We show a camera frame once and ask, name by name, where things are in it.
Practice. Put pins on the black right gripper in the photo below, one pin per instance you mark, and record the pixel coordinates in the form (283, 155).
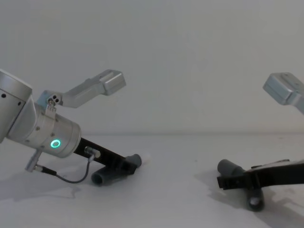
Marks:
(275, 177)

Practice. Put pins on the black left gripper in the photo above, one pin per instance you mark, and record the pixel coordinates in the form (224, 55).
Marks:
(109, 156)

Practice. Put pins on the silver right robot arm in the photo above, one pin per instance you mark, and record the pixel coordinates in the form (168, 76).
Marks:
(285, 89)

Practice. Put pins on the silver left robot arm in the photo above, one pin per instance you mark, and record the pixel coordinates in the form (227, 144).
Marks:
(47, 133)

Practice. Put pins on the small white object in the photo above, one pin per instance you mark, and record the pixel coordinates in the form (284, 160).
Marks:
(146, 158)

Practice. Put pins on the white table cloth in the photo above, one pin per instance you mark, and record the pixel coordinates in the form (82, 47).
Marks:
(166, 202)

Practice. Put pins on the white curtain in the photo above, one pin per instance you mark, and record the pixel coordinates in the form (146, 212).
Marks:
(166, 59)

